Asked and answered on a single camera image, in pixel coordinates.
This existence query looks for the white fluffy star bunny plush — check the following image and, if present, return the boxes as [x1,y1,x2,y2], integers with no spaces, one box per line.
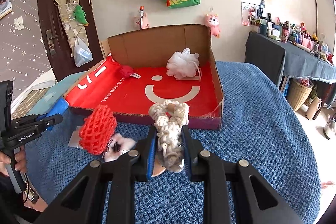
[103,133,136,162]

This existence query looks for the white sachet packet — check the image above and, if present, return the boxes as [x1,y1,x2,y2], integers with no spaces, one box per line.
[68,126,82,149]

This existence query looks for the red foam net sleeve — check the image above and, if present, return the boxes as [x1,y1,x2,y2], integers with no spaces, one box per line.
[79,105,117,155]

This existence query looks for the beige crochet scrunchie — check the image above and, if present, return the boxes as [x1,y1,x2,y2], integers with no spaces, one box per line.
[149,100,189,173]

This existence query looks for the person's left hand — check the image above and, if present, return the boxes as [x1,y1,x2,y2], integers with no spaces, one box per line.
[0,145,49,213]

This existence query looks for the plastic bag on door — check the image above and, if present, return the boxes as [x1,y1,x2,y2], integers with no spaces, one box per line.
[74,36,93,68]

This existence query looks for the red-lined cardboard box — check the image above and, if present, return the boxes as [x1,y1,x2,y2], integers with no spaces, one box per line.
[64,24,224,130]

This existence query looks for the white mesh bath pouf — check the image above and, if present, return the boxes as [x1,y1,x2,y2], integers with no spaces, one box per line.
[166,48,202,81]

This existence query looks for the wicker basket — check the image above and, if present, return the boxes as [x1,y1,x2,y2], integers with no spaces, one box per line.
[286,78,313,112]

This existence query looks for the green plush toy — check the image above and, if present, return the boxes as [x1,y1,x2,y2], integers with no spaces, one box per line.
[73,5,89,26]

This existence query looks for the beige hanging door organizer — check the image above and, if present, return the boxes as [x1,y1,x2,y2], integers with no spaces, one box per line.
[54,0,89,57]

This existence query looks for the black chair back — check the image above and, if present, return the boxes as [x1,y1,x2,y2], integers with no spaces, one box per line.
[245,31,286,88]

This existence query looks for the table with blue cloth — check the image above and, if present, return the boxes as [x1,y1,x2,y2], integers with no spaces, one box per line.
[244,31,336,109]

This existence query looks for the pink plush toy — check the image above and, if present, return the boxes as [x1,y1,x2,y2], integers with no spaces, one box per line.
[205,14,221,38]

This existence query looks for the dark brown door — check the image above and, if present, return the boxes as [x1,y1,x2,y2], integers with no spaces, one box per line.
[38,0,103,81]

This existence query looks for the white wardrobe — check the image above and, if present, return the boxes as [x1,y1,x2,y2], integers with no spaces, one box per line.
[315,0,335,54]

